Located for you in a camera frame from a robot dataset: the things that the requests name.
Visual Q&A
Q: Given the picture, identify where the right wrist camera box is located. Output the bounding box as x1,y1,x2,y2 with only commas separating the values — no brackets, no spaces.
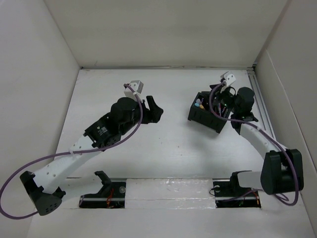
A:
220,71,236,93

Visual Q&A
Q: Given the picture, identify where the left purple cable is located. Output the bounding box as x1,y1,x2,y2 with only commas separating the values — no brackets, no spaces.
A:
0,84,144,220

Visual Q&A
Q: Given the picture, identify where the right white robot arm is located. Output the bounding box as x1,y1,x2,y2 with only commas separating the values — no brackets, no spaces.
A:
209,83,304,199

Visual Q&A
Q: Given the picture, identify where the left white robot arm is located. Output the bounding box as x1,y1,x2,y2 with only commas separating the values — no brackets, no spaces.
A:
20,96,163,216

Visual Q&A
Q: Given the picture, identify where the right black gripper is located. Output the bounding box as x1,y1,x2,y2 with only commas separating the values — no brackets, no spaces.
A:
201,83,239,114

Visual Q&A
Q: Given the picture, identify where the aluminium rail right side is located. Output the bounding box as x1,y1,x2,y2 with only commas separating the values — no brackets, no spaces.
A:
247,68,275,139

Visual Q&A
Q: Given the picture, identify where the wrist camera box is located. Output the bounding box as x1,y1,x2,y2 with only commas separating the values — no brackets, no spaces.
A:
220,71,236,93
124,80,144,98

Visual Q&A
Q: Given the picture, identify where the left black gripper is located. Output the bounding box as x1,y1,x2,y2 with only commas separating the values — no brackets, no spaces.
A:
120,96,162,135

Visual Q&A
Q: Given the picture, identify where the black two-slot pen holder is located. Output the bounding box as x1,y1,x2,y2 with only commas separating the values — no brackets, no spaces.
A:
188,91,226,133

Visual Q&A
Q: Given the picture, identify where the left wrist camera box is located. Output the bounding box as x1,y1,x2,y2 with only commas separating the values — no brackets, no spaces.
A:
124,80,144,98

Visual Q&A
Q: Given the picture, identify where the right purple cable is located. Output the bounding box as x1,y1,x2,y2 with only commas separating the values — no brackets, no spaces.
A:
209,83,299,206

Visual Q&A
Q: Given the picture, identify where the blue gel pen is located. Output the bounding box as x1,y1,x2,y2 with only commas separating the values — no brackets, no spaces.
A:
218,104,222,116

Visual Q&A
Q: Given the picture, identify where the purple cable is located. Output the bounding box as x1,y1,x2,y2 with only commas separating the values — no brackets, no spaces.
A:
0,84,144,220
209,83,299,206

